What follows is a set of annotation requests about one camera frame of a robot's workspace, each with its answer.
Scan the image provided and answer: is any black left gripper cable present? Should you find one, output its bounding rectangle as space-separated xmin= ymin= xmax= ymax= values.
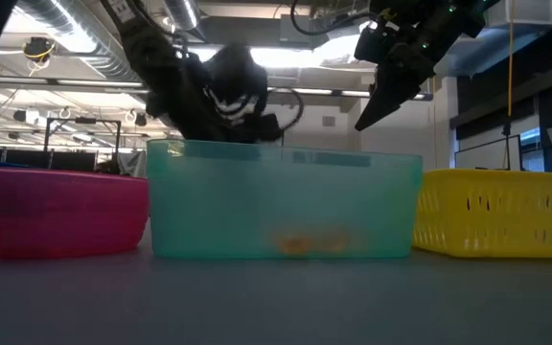
xmin=275 ymin=87 xmax=306 ymax=133

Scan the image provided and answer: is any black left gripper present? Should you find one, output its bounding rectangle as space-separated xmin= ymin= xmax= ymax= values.
xmin=153 ymin=42 xmax=285 ymax=145

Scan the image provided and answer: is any white board panel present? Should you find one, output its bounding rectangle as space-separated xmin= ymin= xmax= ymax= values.
xmin=454 ymin=133 xmax=522 ymax=173

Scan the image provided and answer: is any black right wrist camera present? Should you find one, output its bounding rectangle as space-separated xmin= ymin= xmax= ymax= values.
xmin=354 ymin=21 xmax=393 ymax=64

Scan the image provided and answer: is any ceiling cable reel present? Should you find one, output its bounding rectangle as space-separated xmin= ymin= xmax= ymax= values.
xmin=21 ymin=36 xmax=58 ymax=78

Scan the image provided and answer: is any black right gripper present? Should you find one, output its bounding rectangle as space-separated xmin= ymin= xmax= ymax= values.
xmin=354 ymin=0 xmax=481 ymax=133

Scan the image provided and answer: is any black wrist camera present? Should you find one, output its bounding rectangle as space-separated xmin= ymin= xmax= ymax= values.
xmin=255 ymin=113 xmax=286 ymax=144
xmin=354 ymin=21 xmax=393 ymax=64

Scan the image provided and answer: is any yellow perforated plastic basket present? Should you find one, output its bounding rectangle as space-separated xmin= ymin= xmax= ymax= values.
xmin=412 ymin=168 xmax=552 ymax=260

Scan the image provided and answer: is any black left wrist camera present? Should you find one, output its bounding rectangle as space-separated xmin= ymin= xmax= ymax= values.
xmin=255 ymin=113 xmax=286 ymax=144

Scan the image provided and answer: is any teal translucent plastic bin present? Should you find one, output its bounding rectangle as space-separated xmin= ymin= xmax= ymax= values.
xmin=145 ymin=138 xmax=424 ymax=261

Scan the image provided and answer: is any long ceiling light bar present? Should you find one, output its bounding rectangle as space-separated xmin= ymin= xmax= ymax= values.
xmin=0 ymin=75 xmax=434 ymax=102

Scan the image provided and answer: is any pink round plastic bowl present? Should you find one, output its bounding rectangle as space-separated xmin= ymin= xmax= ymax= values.
xmin=0 ymin=166 xmax=150 ymax=261

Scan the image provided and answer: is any grey ceiling air unit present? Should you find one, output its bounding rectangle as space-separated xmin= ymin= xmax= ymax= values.
xmin=279 ymin=12 xmax=328 ymax=49

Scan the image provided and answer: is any orange toy pumpkin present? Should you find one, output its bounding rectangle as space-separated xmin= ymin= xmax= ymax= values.
xmin=278 ymin=233 xmax=311 ymax=256

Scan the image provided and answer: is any thin black pole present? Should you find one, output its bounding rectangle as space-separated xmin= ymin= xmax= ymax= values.
xmin=501 ymin=119 xmax=513 ymax=172

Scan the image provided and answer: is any black metal rig frame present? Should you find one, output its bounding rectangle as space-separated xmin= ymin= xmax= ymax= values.
xmin=43 ymin=117 xmax=123 ymax=169

